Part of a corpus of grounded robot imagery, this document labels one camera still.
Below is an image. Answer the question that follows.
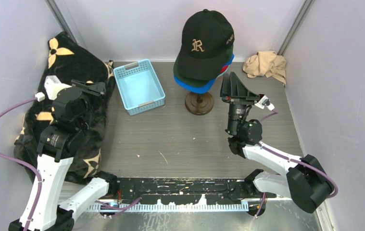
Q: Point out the black floral blanket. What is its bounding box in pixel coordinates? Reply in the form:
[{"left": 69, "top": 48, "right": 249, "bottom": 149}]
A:
[{"left": 13, "top": 31, "right": 115, "bottom": 185}]

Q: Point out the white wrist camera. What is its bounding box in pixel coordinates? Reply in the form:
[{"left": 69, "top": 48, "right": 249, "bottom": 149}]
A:
[
  {"left": 255, "top": 94, "right": 275, "bottom": 111},
  {"left": 35, "top": 75, "right": 71, "bottom": 102}
]

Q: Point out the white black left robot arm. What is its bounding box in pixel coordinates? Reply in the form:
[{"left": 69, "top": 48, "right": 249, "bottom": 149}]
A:
[{"left": 9, "top": 77, "right": 119, "bottom": 231}]

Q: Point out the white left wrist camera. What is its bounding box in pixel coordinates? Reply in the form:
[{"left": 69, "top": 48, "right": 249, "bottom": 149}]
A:
[{"left": 35, "top": 75, "right": 71, "bottom": 102}]

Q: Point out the beige crumpled cloth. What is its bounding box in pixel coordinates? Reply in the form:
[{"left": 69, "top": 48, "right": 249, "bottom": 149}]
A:
[{"left": 242, "top": 51, "right": 287, "bottom": 86}]

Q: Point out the cyan bucket hat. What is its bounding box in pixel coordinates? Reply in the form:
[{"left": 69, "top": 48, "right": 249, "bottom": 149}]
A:
[{"left": 216, "top": 71, "right": 226, "bottom": 78}]

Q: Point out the dark green bucket hat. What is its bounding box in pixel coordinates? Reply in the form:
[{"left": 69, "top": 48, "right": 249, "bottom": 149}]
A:
[{"left": 173, "top": 46, "right": 234, "bottom": 87}]

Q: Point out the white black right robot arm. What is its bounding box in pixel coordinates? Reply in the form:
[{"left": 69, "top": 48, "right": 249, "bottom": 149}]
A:
[{"left": 220, "top": 72, "right": 339, "bottom": 213}]

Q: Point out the bright red bucket hat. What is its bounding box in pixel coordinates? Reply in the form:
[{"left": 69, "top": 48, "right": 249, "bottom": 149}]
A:
[{"left": 220, "top": 64, "right": 229, "bottom": 75}]

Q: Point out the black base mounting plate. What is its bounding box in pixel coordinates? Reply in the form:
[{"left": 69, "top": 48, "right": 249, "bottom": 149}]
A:
[{"left": 99, "top": 177, "right": 262, "bottom": 205}]

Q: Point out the black cap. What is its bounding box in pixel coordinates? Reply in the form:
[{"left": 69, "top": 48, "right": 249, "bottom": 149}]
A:
[{"left": 176, "top": 9, "right": 235, "bottom": 81}]

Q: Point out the blue bucket hat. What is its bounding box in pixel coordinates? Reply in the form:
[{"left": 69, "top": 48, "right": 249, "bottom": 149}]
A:
[{"left": 174, "top": 54, "right": 235, "bottom": 94}]

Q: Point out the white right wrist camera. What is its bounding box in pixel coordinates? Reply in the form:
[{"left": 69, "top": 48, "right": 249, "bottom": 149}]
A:
[{"left": 255, "top": 94, "right": 275, "bottom": 111}]

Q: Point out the light blue plastic basket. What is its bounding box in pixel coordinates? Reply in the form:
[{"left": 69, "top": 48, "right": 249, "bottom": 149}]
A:
[{"left": 113, "top": 59, "right": 165, "bottom": 116}]

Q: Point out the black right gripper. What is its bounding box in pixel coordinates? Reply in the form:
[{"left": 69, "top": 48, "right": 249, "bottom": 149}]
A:
[{"left": 221, "top": 72, "right": 261, "bottom": 136}]

